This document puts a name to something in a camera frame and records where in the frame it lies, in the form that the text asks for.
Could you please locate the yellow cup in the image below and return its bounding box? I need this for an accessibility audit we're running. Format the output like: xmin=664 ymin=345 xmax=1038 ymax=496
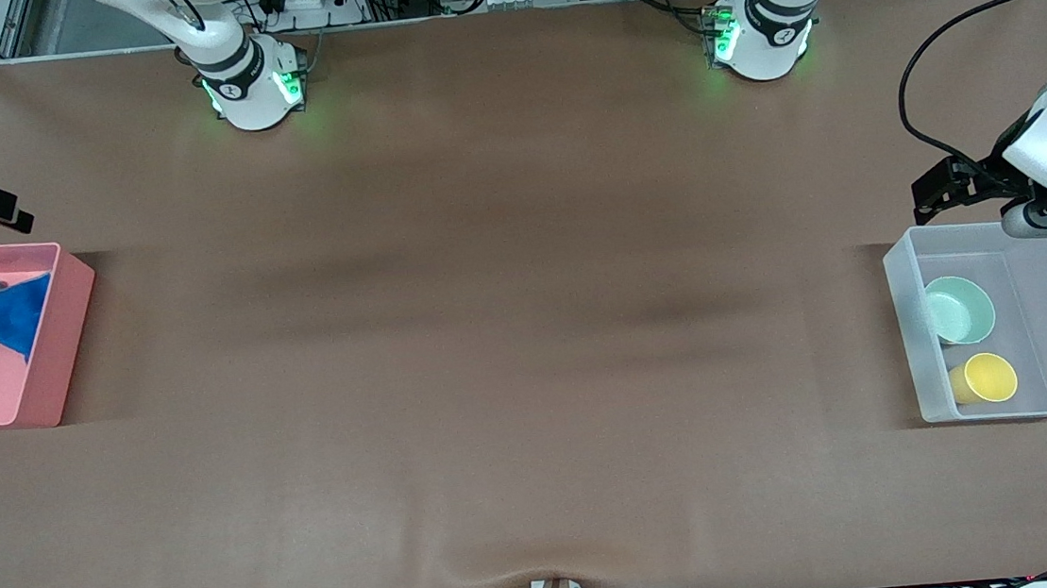
xmin=946 ymin=349 xmax=1021 ymax=407

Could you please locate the green bowl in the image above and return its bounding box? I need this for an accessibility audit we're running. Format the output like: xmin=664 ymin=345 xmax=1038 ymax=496
xmin=922 ymin=272 xmax=1000 ymax=347

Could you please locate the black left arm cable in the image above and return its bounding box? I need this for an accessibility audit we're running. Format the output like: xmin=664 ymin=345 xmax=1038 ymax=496
xmin=889 ymin=0 xmax=1047 ymax=176

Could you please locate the blue cloth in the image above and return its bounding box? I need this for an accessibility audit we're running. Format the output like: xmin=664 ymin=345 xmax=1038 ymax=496
xmin=0 ymin=271 xmax=59 ymax=366

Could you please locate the pink plastic bin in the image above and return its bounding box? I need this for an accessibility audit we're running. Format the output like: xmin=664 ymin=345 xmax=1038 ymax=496
xmin=0 ymin=233 xmax=110 ymax=432

